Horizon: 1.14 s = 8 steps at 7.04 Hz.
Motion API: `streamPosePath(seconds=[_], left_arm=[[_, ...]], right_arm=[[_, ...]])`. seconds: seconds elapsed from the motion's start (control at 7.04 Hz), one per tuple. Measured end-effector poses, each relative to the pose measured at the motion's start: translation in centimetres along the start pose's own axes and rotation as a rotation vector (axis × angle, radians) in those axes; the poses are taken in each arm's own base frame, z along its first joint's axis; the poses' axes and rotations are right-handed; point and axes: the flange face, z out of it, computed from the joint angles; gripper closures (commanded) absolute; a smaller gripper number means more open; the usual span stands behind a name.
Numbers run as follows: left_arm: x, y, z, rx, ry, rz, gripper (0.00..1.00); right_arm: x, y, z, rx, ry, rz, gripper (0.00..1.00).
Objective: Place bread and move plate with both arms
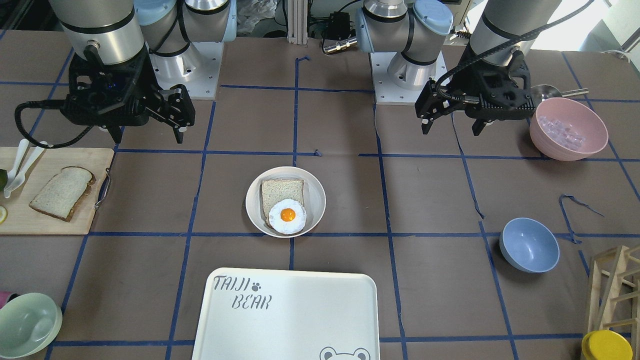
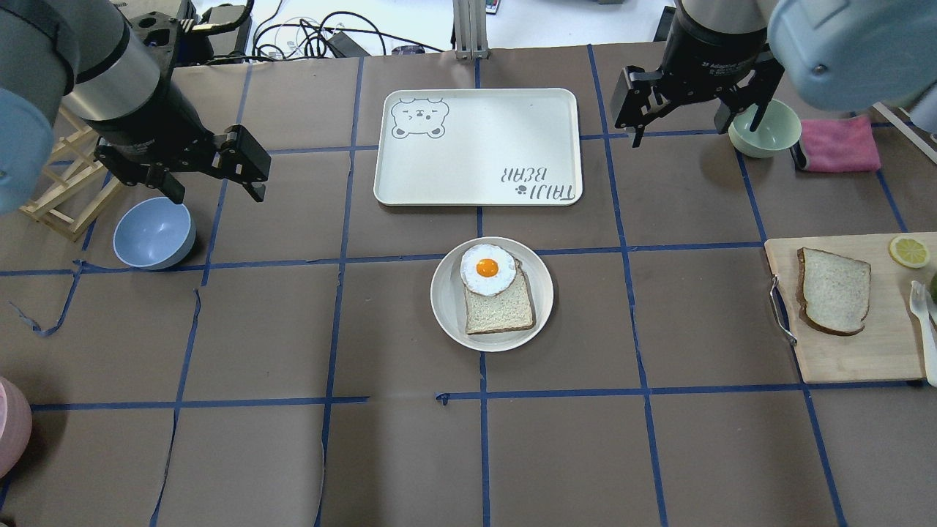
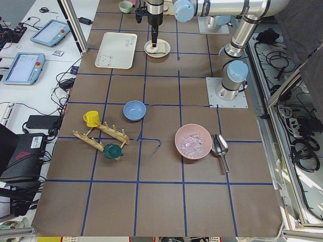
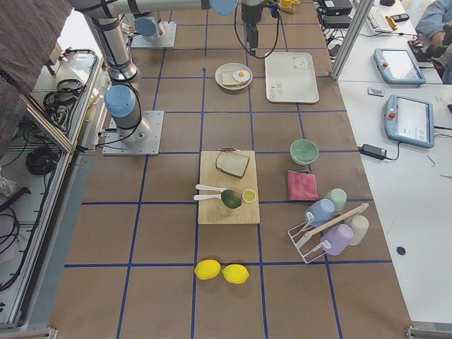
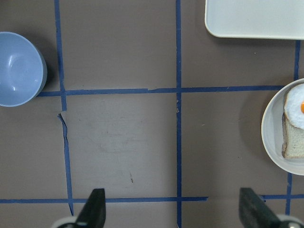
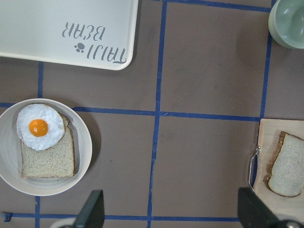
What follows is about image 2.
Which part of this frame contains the cream bear tray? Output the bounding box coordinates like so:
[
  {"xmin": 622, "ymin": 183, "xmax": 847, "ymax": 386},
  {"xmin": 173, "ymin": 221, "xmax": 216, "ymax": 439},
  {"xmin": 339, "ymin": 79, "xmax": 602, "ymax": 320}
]
[{"xmin": 373, "ymin": 88, "xmax": 583, "ymax": 206}]

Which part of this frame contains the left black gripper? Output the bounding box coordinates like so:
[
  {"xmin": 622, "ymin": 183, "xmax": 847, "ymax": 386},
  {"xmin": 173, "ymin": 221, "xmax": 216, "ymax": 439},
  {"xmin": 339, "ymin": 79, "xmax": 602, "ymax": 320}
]
[{"xmin": 94, "ymin": 94, "xmax": 271, "ymax": 206}]

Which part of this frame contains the fried egg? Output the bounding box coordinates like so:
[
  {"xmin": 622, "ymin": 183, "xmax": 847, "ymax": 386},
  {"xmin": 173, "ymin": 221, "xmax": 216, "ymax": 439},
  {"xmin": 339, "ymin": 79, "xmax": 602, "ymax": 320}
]
[{"xmin": 459, "ymin": 244, "xmax": 518, "ymax": 297}]

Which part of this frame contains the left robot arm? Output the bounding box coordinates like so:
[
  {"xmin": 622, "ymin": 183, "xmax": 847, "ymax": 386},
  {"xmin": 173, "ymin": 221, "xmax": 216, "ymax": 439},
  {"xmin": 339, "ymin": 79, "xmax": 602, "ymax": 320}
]
[{"xmin": 1, "ymin": 1, "xmax": 271, "ymax": 214}]

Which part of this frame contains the cream round plate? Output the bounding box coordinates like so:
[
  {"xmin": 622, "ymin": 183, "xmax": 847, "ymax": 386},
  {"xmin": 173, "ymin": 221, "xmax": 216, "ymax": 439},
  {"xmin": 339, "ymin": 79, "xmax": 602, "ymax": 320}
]
[{"xmin": 430, "ymin": 236, "xmax": 553, "ymax": 351}]

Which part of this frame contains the wooden cutting board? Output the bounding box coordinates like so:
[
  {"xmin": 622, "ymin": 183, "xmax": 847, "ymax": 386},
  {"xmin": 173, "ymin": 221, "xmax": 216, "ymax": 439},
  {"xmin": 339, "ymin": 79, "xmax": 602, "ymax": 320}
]
[{"xmin": 764, "ymin": 233, "xmax": 935, "ymax": 384}]

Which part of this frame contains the blue bowl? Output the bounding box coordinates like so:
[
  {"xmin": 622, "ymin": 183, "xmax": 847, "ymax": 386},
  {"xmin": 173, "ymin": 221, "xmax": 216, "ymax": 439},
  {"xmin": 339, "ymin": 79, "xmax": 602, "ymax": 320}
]
[{"xmin": 113, "ymin": 197, "xmax": 196, "ymax": 271}]

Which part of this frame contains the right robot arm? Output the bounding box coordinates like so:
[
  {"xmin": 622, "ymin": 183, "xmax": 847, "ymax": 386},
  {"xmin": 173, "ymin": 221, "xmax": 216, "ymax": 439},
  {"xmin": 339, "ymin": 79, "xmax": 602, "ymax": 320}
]
[{"xmin": 613, "ymin": 1, "xmax": 936, "ymax": 146}]

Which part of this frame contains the wooden rack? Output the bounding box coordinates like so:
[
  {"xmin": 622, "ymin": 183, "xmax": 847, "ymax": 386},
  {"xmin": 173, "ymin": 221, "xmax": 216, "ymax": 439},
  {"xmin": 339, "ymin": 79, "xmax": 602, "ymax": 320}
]
[{"xmin": 19, "ymin": 105, "xmax": 123, "ymax": 242}]

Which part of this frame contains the bread slice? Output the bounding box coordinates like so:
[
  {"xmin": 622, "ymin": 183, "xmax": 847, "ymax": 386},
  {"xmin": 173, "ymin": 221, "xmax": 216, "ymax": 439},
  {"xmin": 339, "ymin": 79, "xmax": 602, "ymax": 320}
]
[
  {"xmin": 464, "ymin": 259, "xmax": 536, "ymax": 334},
  {"xmin": 797, "ymin": 247, "xmax": 871, "ymax": 336}
]

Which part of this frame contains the white plastic fork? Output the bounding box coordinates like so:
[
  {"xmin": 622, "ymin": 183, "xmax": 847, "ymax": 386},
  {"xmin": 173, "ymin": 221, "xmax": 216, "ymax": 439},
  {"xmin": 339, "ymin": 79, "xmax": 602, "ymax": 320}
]
[{"xmin": 909, "ymin": 280, "xmax": 936, "ymax": 387}]

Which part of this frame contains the pink cloth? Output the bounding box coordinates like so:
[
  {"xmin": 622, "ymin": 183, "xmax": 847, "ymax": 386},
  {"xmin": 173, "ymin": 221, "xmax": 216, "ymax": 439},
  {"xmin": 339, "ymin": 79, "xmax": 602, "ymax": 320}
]
[{"xmin": 789, "ymin": 116, "xmax": 881, "ymax": 173}]

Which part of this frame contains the lemon slice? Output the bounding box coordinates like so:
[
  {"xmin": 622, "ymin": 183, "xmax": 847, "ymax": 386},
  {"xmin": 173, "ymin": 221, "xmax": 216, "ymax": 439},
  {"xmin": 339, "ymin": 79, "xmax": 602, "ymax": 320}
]
[{"xmin": 888, "ymin": 236, "xmax": 931, "ymax": 268}]

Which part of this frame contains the green bowl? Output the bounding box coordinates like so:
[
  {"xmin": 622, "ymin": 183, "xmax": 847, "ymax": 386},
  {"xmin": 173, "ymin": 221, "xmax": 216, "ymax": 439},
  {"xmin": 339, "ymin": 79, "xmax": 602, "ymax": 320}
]
[{"xmin": 728, "ymin": 99, "xmax": 802, "ymax": 159}]

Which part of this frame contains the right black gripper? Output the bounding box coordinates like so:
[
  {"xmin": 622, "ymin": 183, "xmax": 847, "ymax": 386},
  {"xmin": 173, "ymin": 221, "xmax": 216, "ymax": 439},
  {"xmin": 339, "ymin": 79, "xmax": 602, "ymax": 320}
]
[{"xmin": 612, "ymin": 13, "xmax": 784, "ymax": 148}]

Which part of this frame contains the pink bowl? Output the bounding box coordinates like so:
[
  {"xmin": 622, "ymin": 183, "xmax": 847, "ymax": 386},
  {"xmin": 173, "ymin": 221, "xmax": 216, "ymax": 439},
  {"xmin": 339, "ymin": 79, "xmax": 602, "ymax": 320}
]
[{"xmin": 1, "ymin": 377, "xmax": 32, "ymax": 478}]

